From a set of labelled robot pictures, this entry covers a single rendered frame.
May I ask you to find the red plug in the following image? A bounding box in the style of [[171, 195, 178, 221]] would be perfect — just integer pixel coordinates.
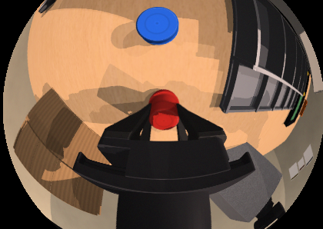
[[149, 89, 179, 130]]

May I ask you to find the grey slanted panel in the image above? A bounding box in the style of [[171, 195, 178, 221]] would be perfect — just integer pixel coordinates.
[[219, 0, 323, 114]]

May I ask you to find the green tray with black rim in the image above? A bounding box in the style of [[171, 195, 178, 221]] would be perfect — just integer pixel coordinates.
[[284, 70, 310, 127]]

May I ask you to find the blue round disc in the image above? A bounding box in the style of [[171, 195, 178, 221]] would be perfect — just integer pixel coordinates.
[[136, 7, 179, 45]]

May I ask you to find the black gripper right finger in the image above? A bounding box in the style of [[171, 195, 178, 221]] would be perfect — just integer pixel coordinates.
[[176, 103, 227, 143]]

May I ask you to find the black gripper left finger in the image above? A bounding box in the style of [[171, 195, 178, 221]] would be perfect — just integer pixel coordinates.
[[102, 103, 152, 141]]

